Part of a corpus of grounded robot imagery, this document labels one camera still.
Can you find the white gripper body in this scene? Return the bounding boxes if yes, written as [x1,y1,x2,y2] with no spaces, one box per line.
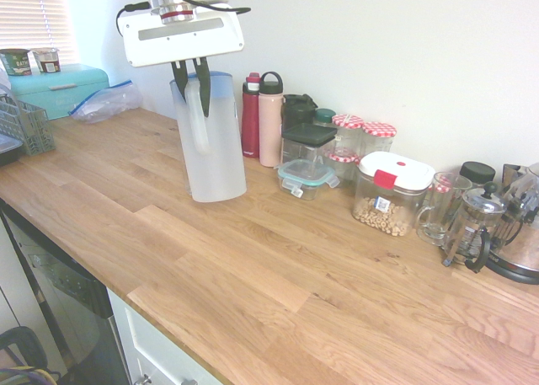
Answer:
[116,5,246,69]

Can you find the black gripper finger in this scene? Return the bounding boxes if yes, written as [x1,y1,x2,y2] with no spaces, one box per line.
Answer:
[170,59,190,104]
[194,56,211,119]

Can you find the translucent pitcher with blue lid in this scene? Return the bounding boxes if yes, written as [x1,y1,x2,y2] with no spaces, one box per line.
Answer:
[168,70,248,204]

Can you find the red water bottle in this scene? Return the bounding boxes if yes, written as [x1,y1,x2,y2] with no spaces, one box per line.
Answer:
[241,72,262,159]

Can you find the pink water bottle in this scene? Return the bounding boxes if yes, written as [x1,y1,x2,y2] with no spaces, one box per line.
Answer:
[258,71,284,168]

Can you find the clear zip bag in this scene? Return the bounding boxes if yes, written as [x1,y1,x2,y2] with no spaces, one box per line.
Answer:
[67,79,144,125]

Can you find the black shaker bottle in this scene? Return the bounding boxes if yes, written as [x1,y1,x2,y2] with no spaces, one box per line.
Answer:
[280,93,318,133]

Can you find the black lid square container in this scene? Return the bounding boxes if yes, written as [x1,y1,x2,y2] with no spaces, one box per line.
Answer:
[280,122,339,171]

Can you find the teal bread box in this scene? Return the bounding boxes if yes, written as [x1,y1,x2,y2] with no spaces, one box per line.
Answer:
[8,63,111,121]

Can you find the green lid glass jar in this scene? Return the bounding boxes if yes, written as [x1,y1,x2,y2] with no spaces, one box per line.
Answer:
[313,108,337,129]

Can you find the white oatmeal cup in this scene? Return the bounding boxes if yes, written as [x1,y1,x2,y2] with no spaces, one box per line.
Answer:
[31,46,61,74]

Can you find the teal lid glass container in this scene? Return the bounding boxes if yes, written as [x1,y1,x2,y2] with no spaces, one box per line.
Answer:
[275,158,340,202]

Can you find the white window blind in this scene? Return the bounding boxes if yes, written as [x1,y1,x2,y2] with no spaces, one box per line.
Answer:
[0,0,75,66]

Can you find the short red checked lid jar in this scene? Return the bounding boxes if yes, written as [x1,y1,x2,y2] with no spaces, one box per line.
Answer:
[326,150,360,189]

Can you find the grey cutlery basket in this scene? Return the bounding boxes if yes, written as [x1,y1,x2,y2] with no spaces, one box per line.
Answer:
[0,94,57,157]

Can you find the green oatmeal cup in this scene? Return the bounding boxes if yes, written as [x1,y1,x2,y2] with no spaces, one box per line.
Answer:
[0,47,31,77]

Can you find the black tray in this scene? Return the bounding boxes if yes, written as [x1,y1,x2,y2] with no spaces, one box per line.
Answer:
[0,134,22,167]

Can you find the white lid cereal container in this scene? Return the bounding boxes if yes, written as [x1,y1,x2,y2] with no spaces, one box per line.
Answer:
[352,151,436,238]

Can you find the black dishwasher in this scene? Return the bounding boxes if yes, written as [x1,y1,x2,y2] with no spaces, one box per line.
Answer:
[0,199,131,385]

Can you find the white cabinet drawer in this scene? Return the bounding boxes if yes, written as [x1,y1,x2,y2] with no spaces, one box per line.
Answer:
[107,287,222,385]

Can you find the clear glass mug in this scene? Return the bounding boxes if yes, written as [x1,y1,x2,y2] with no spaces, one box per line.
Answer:
[415,172,473,246]

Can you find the black lid jar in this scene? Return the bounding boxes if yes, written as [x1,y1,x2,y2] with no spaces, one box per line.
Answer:
[458,161,497,190]

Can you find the glass French press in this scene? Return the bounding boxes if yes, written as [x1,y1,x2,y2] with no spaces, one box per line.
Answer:
[440,181,509,275]

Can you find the black chair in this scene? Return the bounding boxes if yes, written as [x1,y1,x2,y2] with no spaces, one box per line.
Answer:
[0,325,62,385]

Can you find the stainless steel kettle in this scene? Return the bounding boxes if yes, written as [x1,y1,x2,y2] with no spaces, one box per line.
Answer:
[483,162,539,285]

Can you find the black camera cable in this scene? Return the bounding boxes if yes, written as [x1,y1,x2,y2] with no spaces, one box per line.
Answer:
[115,0,253,36]

